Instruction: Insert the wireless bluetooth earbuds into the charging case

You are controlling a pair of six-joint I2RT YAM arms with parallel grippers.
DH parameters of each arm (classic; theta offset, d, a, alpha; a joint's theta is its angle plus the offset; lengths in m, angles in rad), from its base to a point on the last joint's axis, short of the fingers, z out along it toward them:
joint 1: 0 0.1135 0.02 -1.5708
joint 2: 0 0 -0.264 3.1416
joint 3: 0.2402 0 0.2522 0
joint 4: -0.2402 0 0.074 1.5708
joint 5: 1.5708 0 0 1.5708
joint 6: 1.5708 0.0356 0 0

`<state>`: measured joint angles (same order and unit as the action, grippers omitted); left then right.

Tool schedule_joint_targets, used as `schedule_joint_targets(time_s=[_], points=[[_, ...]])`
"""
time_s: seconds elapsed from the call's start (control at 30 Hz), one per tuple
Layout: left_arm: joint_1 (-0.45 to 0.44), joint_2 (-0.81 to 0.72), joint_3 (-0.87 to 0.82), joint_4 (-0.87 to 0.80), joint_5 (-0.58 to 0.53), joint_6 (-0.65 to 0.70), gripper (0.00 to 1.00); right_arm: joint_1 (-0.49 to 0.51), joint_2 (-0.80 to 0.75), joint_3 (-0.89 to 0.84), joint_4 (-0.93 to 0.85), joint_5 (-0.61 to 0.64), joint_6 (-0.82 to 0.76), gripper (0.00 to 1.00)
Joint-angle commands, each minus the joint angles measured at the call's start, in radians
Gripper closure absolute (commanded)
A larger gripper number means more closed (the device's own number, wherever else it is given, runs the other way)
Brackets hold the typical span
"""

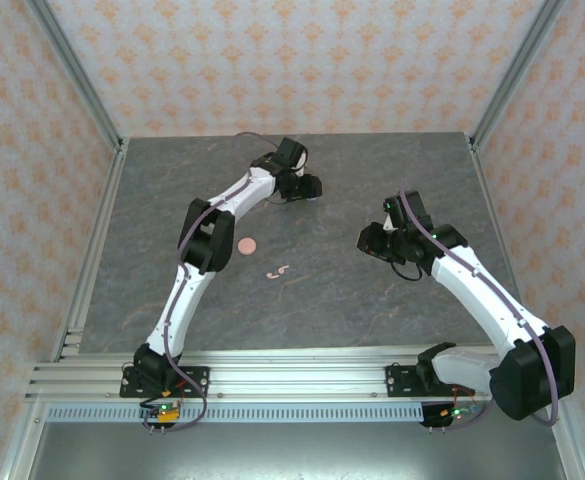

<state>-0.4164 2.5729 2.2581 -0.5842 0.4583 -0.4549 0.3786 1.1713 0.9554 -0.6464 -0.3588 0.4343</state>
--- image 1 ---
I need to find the grey metal base panel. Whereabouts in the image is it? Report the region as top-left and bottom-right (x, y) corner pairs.
(26, 422), (566, 480)

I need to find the aluminium table side rail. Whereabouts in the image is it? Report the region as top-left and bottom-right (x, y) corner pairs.
(49, 138), (132, 364)
(466, 134), (544, 362)

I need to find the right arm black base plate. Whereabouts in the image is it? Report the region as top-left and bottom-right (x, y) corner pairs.
(384, 365), (473, 400)

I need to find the aluminium mounting rail beam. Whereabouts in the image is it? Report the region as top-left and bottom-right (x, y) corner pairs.
(24, 348), (572, 402)

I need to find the slotted grey cable duct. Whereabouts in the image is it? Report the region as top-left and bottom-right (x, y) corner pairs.
(45, 404), (478, 425)

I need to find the aluminium frame post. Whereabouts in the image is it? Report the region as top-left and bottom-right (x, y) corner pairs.
(470, 0), (568, 151)
(24, 0), (126, 154)

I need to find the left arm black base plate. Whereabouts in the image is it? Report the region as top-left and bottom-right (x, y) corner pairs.
(119, 366), (211, 399)

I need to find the aluminium frame strut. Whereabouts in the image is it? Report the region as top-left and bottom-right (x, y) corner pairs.
(0, 399), (48, 480)
(544, 399), (585, 480)

